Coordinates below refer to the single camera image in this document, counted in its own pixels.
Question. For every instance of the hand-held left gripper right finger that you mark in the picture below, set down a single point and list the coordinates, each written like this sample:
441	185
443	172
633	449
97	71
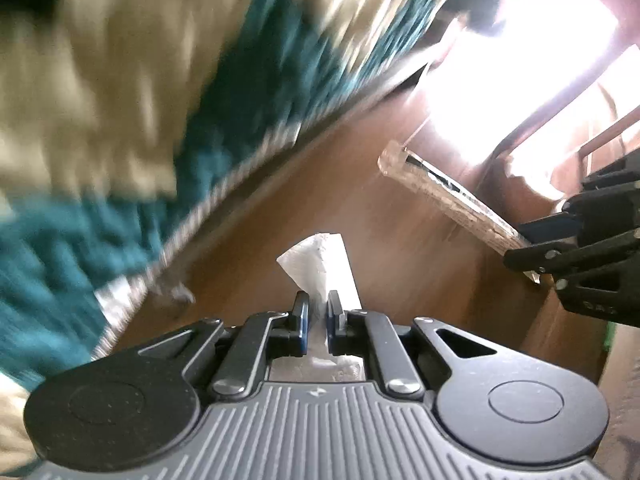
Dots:
331	322

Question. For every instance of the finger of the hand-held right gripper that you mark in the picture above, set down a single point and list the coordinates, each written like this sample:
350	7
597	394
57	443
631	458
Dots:
550	255
545	229

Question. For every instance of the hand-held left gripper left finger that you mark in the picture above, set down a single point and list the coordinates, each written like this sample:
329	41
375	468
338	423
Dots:
301	322

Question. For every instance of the white paper napkin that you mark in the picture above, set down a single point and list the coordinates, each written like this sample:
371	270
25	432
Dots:
320	265

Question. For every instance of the clear plastic sleeve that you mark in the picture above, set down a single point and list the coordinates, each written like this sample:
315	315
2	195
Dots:
450	200

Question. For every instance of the dark wooden chair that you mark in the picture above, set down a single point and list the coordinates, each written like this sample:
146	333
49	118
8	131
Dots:
631	5

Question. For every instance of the teal cream zigzag quilt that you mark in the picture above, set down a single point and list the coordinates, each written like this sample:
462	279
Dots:
100	110

